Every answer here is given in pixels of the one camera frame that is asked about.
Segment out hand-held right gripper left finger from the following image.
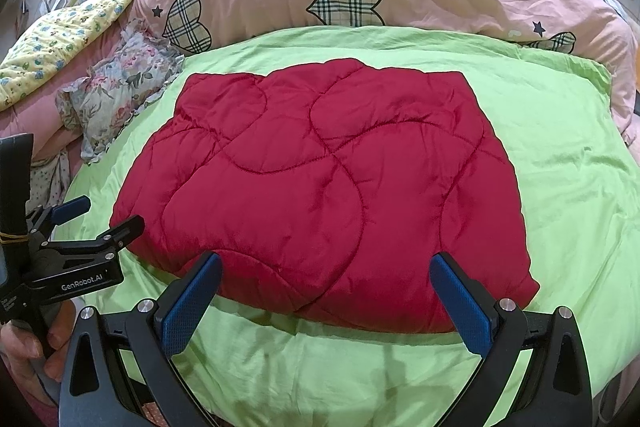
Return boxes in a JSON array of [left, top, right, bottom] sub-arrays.
[[57, 251, 223, 427]]

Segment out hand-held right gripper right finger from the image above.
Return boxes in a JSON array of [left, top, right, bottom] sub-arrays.
[[430, 252, 593, 427]]

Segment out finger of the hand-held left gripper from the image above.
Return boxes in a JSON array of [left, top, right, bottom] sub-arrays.
[[95, 215, 147, 255], [25, 196, 92, 238]]

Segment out yellow floral quilt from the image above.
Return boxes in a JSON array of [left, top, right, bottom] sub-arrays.
[[0, 0, 156, 112]]

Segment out plain pink bed sheet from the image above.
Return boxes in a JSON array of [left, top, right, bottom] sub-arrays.
[[0, 27, 128, 162]]

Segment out person's left hand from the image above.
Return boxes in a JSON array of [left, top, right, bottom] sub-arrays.
[[0, 292, 77, 408]]

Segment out floral ruffled pillow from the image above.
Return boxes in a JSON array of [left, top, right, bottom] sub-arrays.
[[55, 19, 186, 165]]

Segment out light green bed sheet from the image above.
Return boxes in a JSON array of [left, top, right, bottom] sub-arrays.
[[50, 26, 640, 427]]

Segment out pink plaid-heart quilt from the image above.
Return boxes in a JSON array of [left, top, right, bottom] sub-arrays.
[[132, 0, 640, 142]]

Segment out red puffer jacket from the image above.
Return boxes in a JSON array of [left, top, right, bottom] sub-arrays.
[[109, 56, 541, 334]]

